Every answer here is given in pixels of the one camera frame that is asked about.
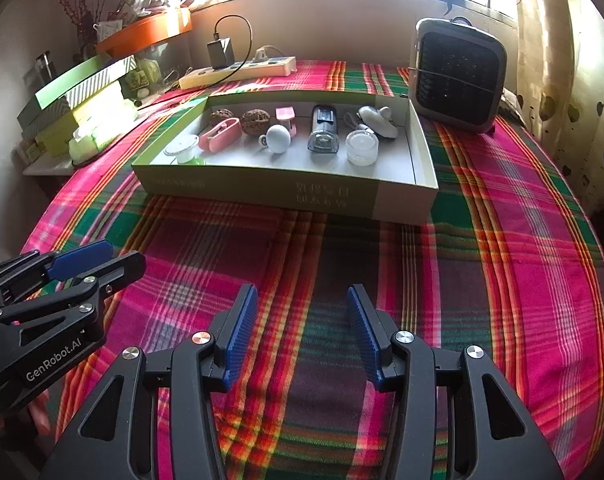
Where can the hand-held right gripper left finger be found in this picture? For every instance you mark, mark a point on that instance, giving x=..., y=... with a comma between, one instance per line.
x=242, y=340

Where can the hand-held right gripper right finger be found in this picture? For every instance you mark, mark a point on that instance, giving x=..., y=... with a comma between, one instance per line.
x=364, y=340

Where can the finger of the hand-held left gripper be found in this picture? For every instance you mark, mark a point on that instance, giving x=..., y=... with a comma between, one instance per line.
x=81, y=255
x=121, y=270

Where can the green white cardboard box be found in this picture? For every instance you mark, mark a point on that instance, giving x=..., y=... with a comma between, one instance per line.
x=231, y=190

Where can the white disc with green base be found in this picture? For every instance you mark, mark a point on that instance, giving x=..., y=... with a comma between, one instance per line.
x=181, y=147

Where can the long pink plastic clip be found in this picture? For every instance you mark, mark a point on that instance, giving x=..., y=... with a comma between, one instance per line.
x=216, y=142

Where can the white round jar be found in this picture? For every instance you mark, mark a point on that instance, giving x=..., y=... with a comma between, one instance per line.
x=362, y=147

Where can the brown walnut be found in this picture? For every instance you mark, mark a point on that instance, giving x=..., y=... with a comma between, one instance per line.
x=256, y=121
x=221, y=115

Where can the white mushroom-shaped knob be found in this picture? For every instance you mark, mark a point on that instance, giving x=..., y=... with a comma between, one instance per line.
x=278, y=137

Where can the white grey plastic gadget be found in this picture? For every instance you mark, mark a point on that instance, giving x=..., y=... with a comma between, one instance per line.
x=374, y=117

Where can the small pink plastic holder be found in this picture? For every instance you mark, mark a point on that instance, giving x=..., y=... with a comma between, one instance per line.
x=285, y=112

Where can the green tissue pack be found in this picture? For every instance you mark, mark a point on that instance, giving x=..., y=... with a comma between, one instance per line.
x=96, y=140

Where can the plaid tablecloth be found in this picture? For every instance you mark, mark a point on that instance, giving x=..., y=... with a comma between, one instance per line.
x=482, y=260

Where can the yellow-green box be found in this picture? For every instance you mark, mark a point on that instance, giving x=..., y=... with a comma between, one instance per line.
x=81, y=112

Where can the glass jar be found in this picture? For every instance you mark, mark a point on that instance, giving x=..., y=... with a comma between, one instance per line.
x=40, y=72

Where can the small green box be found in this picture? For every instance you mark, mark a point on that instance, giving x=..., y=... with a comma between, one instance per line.
x=144, y=77

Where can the black bike light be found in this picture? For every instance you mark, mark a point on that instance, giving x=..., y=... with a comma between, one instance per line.
x=323, y=130

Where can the orange tray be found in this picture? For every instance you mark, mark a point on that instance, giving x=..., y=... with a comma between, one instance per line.
x=146, y=32

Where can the dried flower branches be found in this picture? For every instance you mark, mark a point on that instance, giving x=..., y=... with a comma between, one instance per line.
x=79, y=20

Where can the black charger adapter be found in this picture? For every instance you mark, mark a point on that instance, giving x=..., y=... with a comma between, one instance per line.
x=220, y=52

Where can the cream power strip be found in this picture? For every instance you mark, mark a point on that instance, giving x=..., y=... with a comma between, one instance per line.
x=262, y=67

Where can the white plug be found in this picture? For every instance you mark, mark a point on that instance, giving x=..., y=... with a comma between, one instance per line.
x=264, y=55

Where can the pile of clutter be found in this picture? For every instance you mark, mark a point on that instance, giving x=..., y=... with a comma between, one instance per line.
x=146, y=2

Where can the grey portable heater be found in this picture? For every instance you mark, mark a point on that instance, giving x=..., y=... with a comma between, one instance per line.
x=457, y=75

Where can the grey pouch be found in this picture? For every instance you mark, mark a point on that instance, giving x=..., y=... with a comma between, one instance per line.
x=512, y=100

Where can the cream heart-print curtain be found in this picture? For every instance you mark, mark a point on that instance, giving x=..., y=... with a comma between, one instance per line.
x=547, y=60

